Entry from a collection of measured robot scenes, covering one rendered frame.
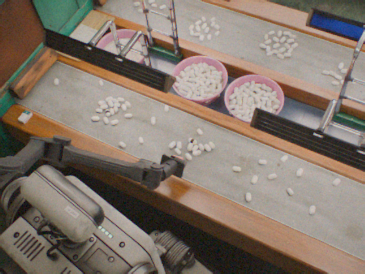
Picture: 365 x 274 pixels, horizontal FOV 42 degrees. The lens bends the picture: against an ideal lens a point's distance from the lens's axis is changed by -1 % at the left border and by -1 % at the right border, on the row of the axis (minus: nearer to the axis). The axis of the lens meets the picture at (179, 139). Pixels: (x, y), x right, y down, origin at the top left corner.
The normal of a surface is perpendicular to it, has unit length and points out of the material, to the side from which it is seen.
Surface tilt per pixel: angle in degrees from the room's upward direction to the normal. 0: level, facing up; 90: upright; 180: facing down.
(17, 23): 90
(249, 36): 0
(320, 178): 0
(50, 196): 0
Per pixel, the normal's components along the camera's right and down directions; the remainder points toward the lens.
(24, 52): 0.87, 0.37
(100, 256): -0.08, -0.52
